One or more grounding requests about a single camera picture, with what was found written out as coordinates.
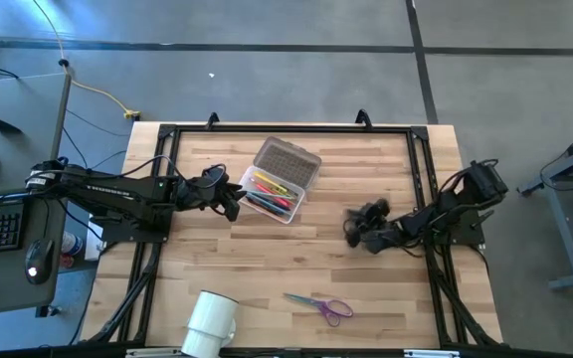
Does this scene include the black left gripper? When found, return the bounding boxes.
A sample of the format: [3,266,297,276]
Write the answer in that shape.
[174,165,247,224]

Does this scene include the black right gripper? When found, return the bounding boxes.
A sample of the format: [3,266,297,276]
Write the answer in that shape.
[343,197,407,256]

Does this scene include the yellow marker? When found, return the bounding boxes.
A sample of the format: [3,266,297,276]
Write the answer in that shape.
[252,171,295,199]

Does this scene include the pink marker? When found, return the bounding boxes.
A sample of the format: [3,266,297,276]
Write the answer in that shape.
[255,182,293,209]

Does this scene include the clear plastic supply box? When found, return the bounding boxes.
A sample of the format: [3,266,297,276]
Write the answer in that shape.
[238,135,323,226]

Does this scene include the white box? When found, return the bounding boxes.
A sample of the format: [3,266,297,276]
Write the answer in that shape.
[85,223,104,263]

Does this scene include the white mug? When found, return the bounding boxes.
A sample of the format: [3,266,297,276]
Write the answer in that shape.
[180,289,241,358]

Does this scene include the white bottle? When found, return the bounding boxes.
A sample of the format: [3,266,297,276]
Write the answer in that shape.
[61,231,85,258]

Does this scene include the grey metal table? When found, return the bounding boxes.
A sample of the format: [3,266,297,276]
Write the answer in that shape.
[516,126,573,293]

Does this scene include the black computer mouse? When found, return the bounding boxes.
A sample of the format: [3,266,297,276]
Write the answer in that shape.
[24,238,56,286]

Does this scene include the grey desk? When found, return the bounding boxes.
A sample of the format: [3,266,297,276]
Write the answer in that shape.
[0,72,73,319]

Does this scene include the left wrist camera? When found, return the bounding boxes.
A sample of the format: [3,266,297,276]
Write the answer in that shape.
[200,165,228,189]

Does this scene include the purple-handled scissors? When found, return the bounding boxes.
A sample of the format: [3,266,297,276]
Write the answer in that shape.
[283,292,355,328]

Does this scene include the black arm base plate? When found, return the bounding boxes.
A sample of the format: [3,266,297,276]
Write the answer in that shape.
[418,208,495,248]
[90,216,171,245]

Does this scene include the black aluminium table frame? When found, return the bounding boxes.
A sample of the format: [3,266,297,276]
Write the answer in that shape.
[70,122,504,358]

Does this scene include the yellow cable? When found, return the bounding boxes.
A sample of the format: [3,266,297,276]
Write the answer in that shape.
[31,0,141,121]

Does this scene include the silver metal bracket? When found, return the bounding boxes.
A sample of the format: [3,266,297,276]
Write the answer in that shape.
[403,349,462,358]
[124,348,183,358]

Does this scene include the small black strap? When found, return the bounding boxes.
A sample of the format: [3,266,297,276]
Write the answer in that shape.
[0,115,24,137]

